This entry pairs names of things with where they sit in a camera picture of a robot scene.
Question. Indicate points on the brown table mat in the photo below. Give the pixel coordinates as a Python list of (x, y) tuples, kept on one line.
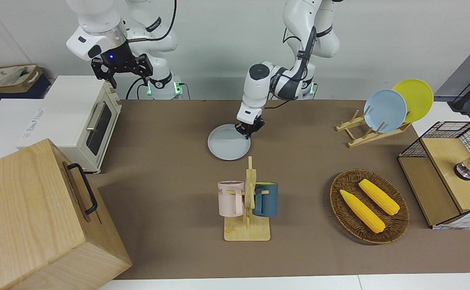
[(170, 169)]

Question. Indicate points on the beige and navy storage bag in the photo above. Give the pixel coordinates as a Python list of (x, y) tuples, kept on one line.
[(5, 78)]

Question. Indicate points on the yellow plate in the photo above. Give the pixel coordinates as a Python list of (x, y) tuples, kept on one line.
[(418, 96)]

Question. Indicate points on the cream toaster oven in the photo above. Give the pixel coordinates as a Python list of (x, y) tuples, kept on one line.
[(77, 121)]

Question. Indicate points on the yellow corn cob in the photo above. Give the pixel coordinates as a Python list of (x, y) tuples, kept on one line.
[(364, 212), (380, 198)]

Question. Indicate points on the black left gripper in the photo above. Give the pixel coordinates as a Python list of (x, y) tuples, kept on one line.
[(253, 121)]

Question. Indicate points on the dark blue mug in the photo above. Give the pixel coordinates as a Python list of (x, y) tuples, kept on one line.
[(267, 201)]

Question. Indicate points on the gray plate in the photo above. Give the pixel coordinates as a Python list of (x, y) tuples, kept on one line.
[(227, 145)]

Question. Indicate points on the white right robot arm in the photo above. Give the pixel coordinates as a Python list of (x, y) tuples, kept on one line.
[(98, 24)]

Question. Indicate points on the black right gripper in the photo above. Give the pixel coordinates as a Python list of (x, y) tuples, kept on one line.
[(120, 58)]

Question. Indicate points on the pink mug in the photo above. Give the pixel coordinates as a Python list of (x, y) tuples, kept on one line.
[(229, 199)]

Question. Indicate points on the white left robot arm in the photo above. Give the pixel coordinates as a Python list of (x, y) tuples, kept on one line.
[(299, 16)]

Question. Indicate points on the wooden mug tree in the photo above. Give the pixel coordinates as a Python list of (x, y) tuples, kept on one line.
[(247, 231)]

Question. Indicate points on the large wooden box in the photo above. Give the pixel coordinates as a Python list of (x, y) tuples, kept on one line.
[(33, 217)]

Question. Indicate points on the wooden plate rack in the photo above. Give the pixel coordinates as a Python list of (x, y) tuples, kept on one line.
[(364, 139)]

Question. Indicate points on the round wicker basket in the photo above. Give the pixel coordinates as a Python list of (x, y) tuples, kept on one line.
[(344, 209)]

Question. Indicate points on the light blue plate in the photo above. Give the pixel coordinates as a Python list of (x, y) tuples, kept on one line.
[(384, 110)]

